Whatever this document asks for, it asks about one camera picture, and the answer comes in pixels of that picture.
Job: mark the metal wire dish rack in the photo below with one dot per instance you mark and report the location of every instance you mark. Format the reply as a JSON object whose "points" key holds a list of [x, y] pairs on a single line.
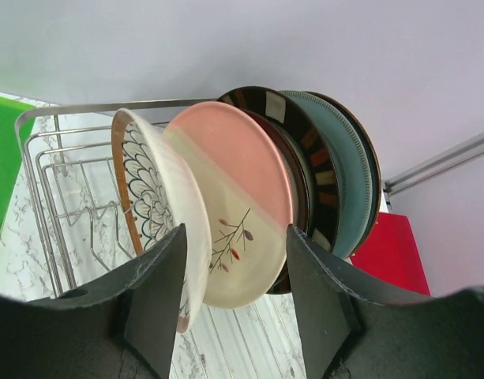
{"points": [[83, 233]]}

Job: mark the red plastic folder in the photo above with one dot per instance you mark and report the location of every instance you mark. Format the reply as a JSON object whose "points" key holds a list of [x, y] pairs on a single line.
{"points": [[390, 254]]}

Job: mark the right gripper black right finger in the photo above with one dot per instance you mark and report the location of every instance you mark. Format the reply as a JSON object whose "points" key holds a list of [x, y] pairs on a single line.
{"points": [[353, 325]]}

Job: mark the black gold rimmed plate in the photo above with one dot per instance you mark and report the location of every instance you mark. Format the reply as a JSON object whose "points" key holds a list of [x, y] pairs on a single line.
{"points": [[310, 147]]}

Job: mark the teal green plate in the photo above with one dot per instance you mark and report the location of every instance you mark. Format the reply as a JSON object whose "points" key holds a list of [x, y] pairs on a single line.
{"points": [[350, 161]]}

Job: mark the aluminium frame post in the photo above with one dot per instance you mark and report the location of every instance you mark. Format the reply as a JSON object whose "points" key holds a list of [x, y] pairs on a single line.
{"points": [[460, 154]]}

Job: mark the green plastic folder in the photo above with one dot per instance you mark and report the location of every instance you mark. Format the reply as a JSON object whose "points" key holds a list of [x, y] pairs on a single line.
{"points": [[10, 155]]}

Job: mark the brown floral pattern plate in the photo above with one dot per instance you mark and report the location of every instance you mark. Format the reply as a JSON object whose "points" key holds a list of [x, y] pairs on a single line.
{"points": [[158, 192]]}

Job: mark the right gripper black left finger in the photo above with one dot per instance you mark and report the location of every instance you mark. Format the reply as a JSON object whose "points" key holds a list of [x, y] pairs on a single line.
{"points": [[121, 325]]}

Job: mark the pink beige leaf plate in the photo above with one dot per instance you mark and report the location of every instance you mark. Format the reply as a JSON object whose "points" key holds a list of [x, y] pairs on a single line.
{"points": [[247, 194]]}

